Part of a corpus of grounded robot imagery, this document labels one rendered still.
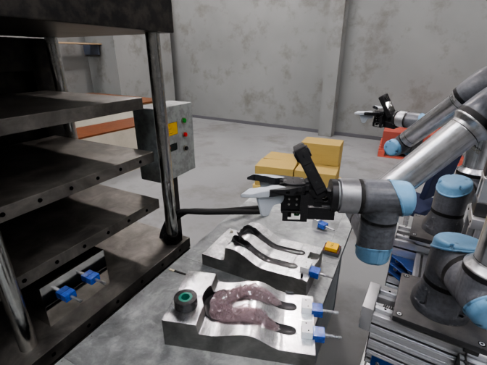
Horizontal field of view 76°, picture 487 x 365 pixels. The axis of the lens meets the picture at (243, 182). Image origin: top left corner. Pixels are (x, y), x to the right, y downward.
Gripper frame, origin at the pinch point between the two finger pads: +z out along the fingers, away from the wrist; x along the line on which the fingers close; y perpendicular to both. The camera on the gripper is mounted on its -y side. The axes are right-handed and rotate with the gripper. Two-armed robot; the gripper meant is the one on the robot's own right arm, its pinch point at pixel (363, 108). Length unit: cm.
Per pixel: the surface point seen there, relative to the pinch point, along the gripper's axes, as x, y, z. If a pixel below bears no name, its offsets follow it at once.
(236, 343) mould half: -113, 45, -43
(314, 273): -72, 46, -35
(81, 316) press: -155, 47, 5
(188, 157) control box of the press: -79, 19, 60
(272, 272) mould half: -84, 47, -24
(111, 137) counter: -75, 74, 376
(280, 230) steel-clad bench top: -52, 59, 11
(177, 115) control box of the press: -82, -7, 57
